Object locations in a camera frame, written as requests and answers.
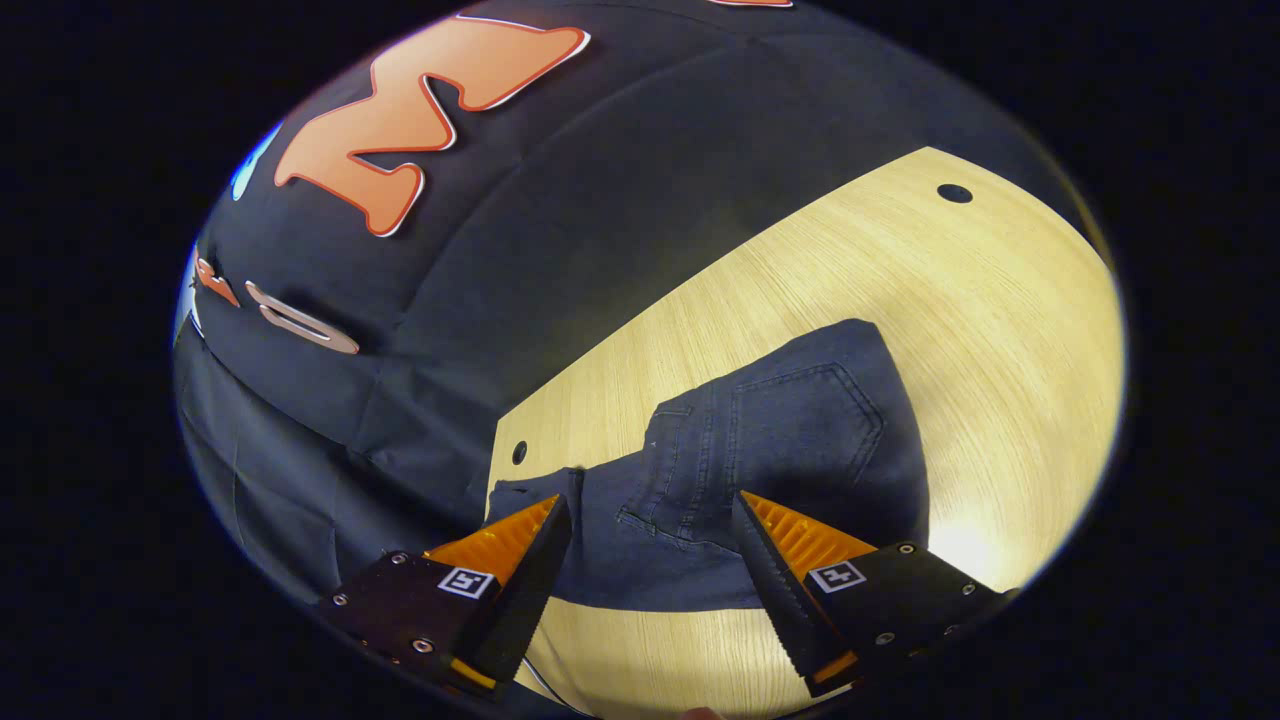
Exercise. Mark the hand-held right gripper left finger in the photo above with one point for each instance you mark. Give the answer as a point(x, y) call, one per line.
point(530, 590)

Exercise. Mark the dark blue jeans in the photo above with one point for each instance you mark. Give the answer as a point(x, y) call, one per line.
point(800, 430)

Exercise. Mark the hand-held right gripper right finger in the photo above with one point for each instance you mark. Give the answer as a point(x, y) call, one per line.
point(775, 600)

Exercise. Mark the black backdrop cloth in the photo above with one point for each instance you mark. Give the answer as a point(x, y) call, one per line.
point(550, 250)

